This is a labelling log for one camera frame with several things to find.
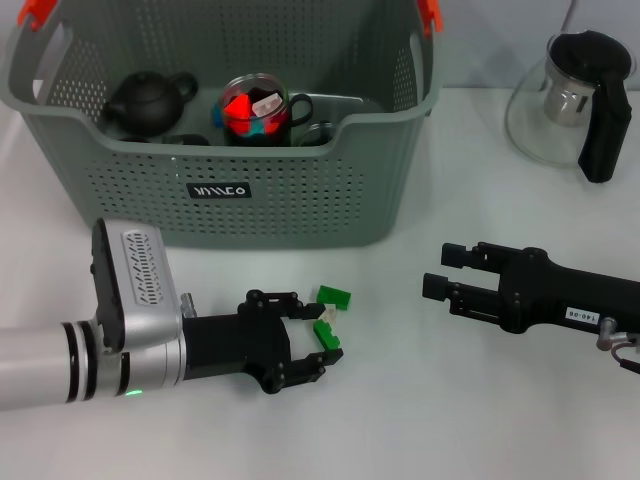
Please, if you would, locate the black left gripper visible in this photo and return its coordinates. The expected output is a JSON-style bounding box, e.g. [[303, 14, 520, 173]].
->
[[182, 289, 345, 396]]

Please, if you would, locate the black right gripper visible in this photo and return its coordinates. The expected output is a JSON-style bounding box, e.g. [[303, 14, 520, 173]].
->
[[422, 242, 640, 335]]

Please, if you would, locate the green building brick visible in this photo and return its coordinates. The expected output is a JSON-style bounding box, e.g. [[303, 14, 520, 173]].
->
[[317, 284, 353, 311], [313, 319, 342, 354]]

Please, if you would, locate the glass teacup black base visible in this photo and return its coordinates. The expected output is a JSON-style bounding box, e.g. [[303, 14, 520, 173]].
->
[[159, 133, 211, 148], [299, 121, 335, 148], [218, 73, 315, 149]]

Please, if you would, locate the orange-red slope building block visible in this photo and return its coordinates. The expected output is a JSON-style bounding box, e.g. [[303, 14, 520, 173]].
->
[[223, 94, 252, 121]]

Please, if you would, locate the silver right elbow connector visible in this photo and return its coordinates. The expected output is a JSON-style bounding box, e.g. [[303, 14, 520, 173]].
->
[[598, 317, 640, 354]]

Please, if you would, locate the grey perforated storage bin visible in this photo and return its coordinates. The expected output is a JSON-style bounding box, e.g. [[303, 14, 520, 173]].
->
[[0, 0, 446, 250]]

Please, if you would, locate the black clay teapot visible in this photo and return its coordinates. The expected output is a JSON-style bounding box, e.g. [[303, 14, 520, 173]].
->
[[102, 71, 199, 137]]

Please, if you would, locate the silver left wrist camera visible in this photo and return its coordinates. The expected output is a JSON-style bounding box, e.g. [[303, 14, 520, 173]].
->
[[89, 218, 184, 354]]

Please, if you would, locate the dark right gripper cable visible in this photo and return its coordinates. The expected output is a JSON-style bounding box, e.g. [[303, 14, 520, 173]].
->
[[612, 344, 640, 374]]

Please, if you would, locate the glass pitcher black handle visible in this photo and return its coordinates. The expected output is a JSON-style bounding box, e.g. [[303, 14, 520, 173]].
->
[[504, 29, 639, 185]]

